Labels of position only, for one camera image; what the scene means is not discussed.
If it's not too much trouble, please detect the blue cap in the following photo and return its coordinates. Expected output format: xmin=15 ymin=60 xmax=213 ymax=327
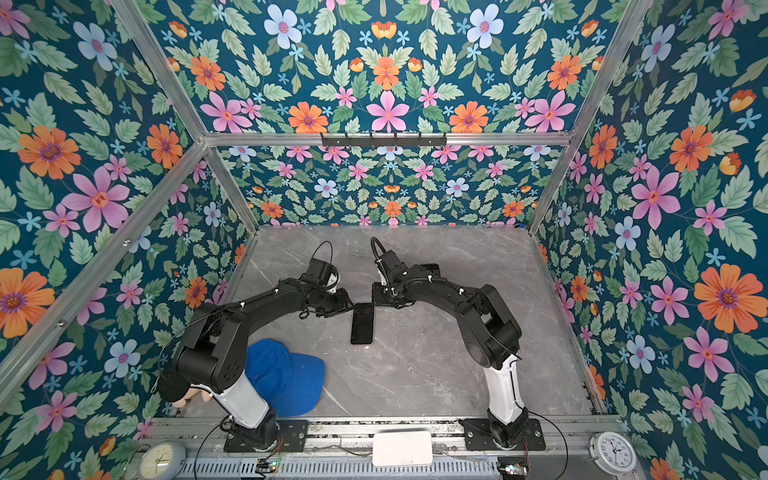
xmin=245 ymin=339 xmax=326 ymax=417

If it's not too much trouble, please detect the round clock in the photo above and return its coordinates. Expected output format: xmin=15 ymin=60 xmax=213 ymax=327
xmin=137 ymin=441 xmax=187 ymax=480
xmin=589 ymin=431 xmax=637 ymax=476

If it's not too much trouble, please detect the left round clock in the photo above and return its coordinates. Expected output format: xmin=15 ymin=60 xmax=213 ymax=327
xmin=137 ymin=441 xmax=187 ymax=480

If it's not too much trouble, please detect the white box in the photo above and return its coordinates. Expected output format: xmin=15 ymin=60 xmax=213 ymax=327
xmin=372 ymin=430 xmax=434 ymax=467

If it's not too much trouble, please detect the black hook rail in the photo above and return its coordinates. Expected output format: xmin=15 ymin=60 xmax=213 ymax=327
xmin=320 ymin=133 xmax=448 ymax=149

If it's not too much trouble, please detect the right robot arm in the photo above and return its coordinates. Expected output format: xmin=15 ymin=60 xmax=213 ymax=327
xmin=370 ymin=237 xmax=530 ymax=450

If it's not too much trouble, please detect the pink phone case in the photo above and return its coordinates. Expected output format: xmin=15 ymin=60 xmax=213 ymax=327
xmin=350 ymin=303 xmax=375 ymax=345

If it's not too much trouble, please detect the plush doll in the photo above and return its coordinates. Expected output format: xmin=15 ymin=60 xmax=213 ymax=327
xmin=157 ymin=372 xmax=212 ymax=409

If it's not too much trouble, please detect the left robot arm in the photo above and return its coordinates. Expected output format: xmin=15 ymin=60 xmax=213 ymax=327
xmin=157 ymin=256 xmax=353 ymax=451

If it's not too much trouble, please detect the black phone case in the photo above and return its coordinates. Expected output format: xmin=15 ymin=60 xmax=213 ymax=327
xmin=421 ymin=264 xmax=441 ymax=277

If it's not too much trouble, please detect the right round clock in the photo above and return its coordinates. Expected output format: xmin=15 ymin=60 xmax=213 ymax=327
xmin=589 ymin=431 xmax=637 ymax=476

